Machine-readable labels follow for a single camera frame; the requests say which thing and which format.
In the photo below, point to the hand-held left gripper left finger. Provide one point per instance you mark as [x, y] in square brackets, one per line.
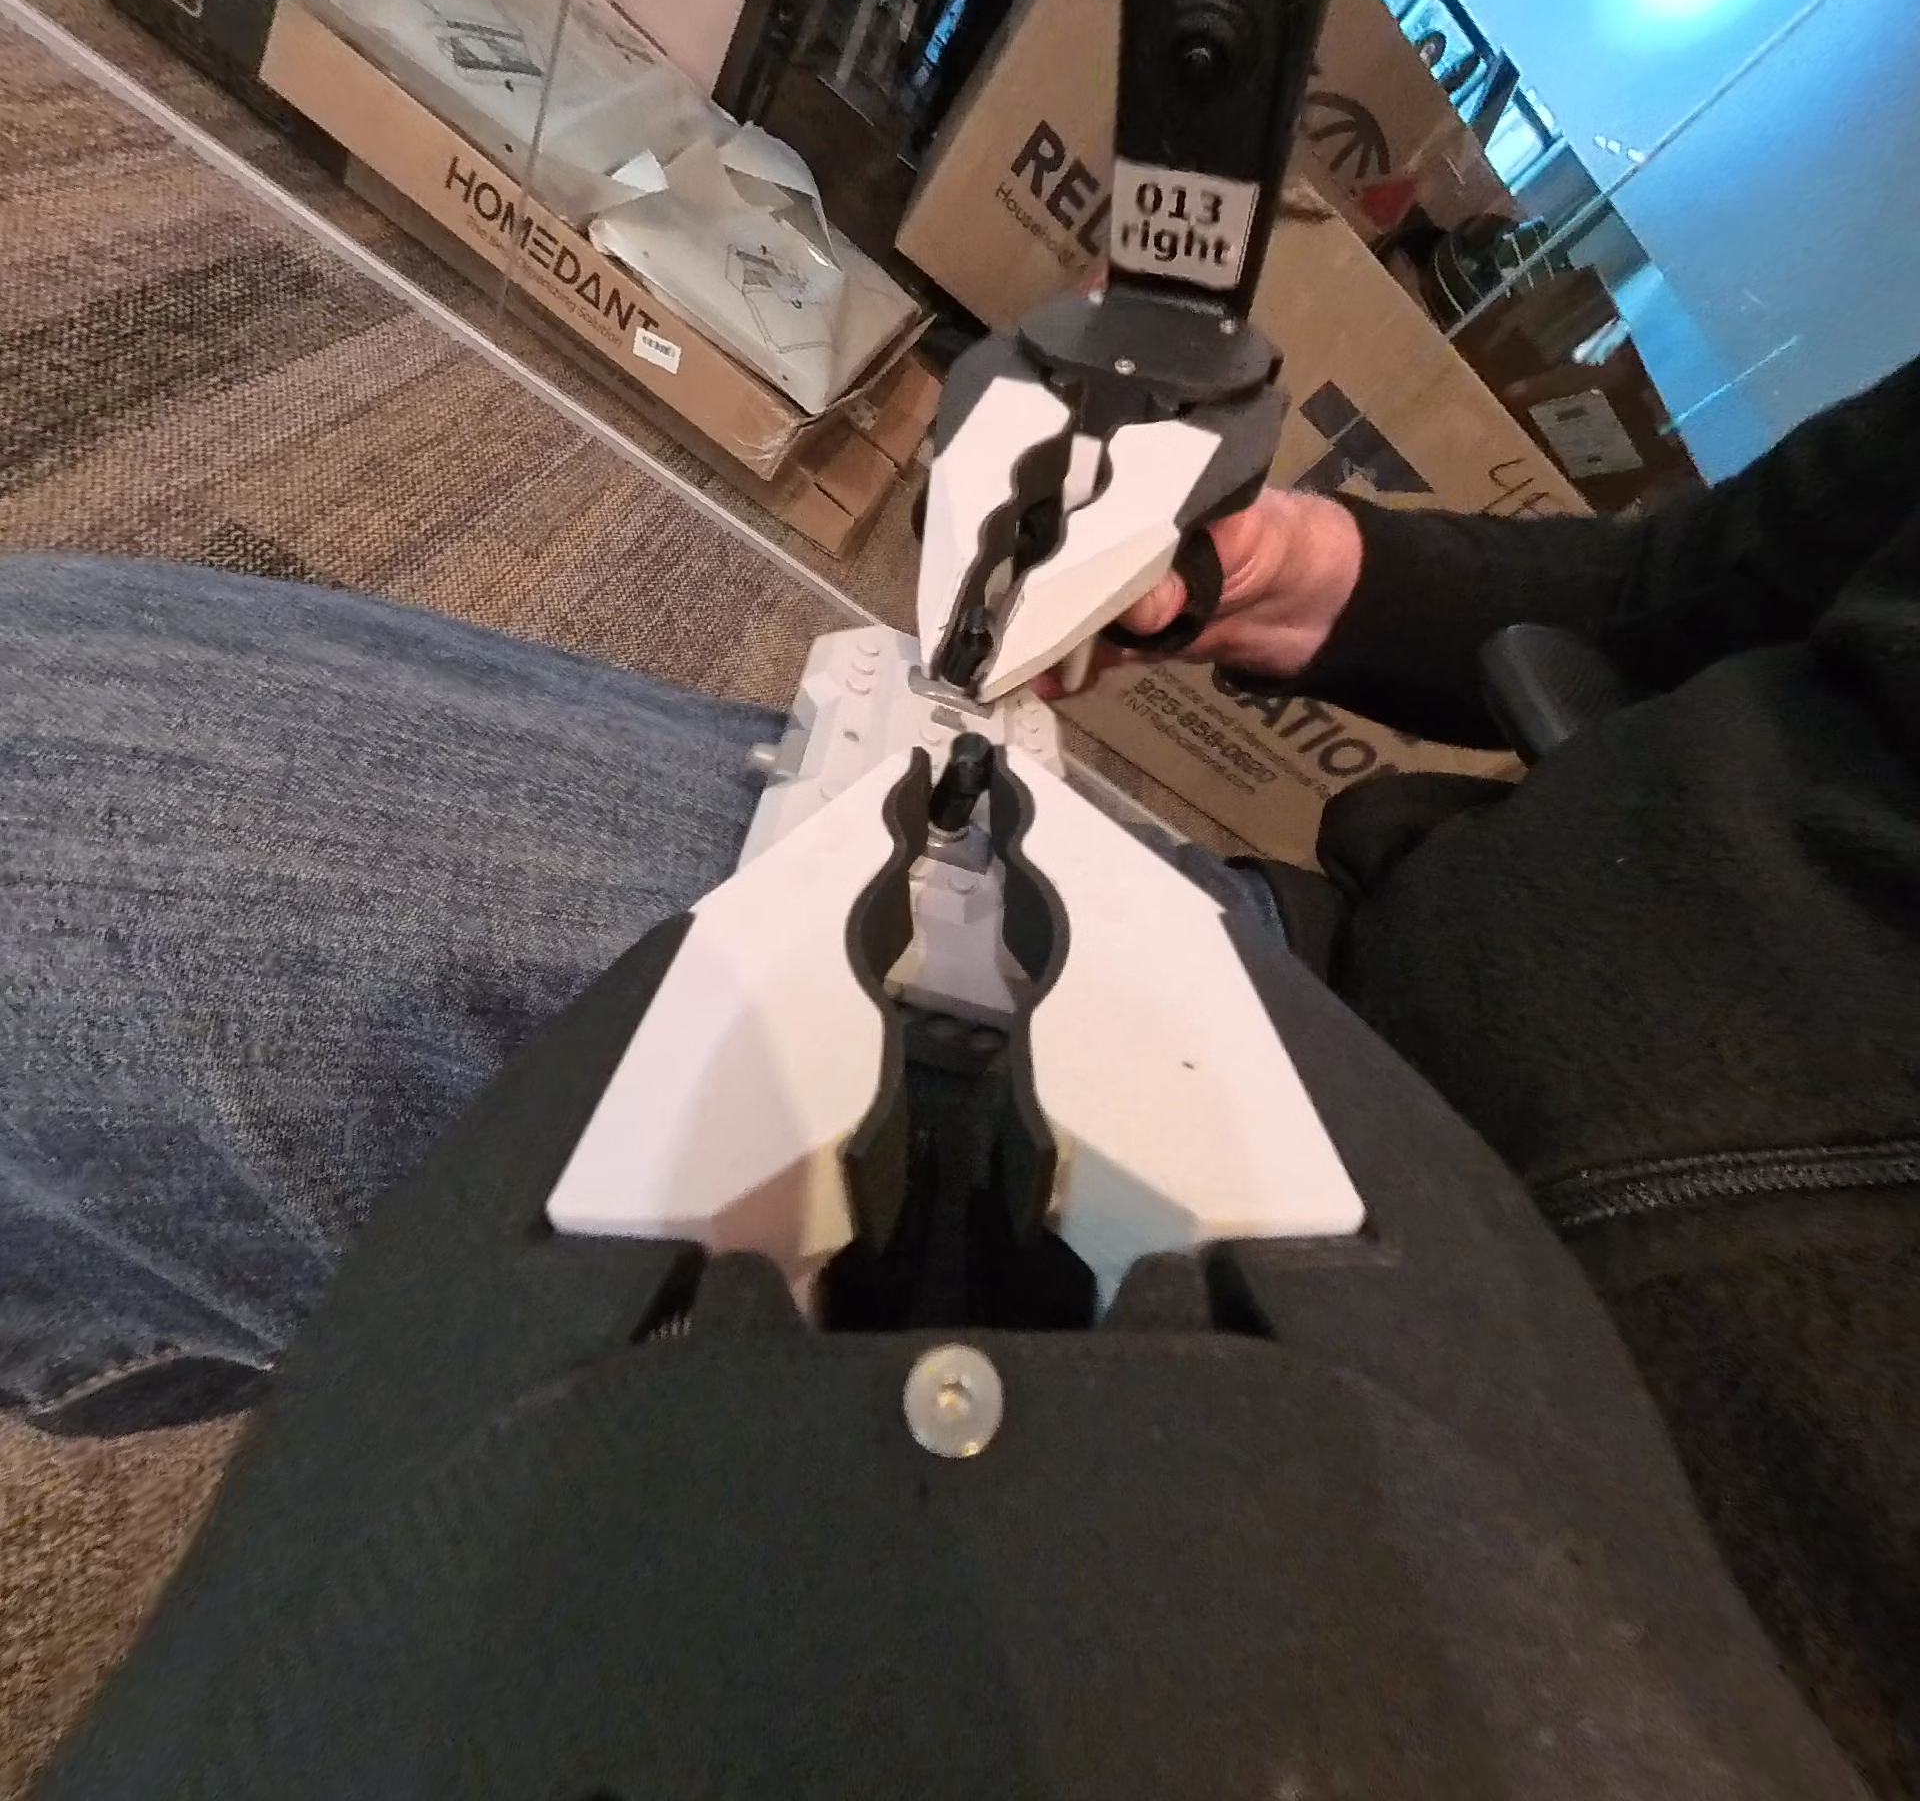
[707, 1083]

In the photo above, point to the grey chair armrest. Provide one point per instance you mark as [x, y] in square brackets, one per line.
[1547, 686]

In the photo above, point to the person's right hand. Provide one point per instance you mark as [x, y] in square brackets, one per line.
[1291, 577]

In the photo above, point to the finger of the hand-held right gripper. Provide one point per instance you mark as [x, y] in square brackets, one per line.
[985, 526]
[1126, 543]

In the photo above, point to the flat white packaged boxes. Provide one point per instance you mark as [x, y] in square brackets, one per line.
[690, 211]

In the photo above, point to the large printed cardboard box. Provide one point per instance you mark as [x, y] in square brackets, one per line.
[1020, 180]
[1319, 758]

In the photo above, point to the open-flap cardboard box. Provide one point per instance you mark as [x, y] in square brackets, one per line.
[1411, 375]

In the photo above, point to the person's blue jeans leg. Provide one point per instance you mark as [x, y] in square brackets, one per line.
[301, 931]

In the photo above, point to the person's right forearm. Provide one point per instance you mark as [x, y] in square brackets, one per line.
[1621, 572]

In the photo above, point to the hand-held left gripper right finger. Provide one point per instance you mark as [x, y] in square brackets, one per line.
[1201, 1083]

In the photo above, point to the grey remote controller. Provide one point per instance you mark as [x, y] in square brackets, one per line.
[856, 691]

